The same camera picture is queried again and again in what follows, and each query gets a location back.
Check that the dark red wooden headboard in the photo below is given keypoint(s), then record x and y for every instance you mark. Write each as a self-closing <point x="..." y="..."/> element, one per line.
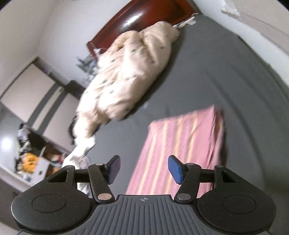
<point x="144" y="15"/>

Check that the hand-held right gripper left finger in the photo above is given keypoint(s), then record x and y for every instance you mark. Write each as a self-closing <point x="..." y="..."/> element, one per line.
<point x="114" y="168"/>

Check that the stone windowsill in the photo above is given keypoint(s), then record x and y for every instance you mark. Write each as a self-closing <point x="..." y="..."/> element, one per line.
<point x="259" y="22"/>

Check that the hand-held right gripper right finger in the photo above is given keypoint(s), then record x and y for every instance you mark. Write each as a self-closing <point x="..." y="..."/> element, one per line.
<point x="176" y="169"/>

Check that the pink striped knit sweater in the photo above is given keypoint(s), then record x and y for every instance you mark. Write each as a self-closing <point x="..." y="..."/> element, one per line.
<point x="180" y="140"/>

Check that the crumpled white garment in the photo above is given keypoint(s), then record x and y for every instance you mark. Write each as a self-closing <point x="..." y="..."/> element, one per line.
<point x="79" y="156"/>

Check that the yellow soft item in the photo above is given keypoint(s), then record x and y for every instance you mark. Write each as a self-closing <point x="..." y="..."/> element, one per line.
<point x="29" y="162"/>

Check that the beige spotted duvet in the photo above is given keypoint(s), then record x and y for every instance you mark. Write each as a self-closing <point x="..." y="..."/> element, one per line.
<point x="126" y="74"/>

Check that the black hanging bag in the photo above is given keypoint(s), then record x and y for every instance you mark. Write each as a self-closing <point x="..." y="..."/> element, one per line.
<point x="74" y="89"/>

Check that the beige wardrobe with grey stripes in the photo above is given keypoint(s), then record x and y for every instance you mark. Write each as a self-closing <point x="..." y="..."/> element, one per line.
<point x="33" y="97"/>

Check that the dark clothes pile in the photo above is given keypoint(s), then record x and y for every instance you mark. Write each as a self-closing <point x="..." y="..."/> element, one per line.
<point x="72" y="131"/>

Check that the bed with grey sheet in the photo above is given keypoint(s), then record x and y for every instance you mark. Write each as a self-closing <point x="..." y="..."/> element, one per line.
<point x="214" y="72"/>

